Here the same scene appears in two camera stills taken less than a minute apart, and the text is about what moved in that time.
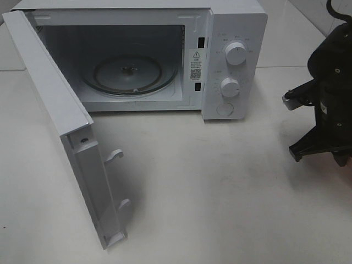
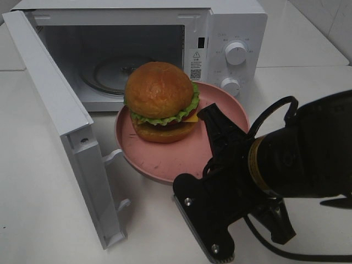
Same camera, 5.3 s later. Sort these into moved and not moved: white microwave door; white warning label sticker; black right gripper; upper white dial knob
Moved: black right gripper
Not moved: white microwave door; white warning label sticker; upper white dial knob
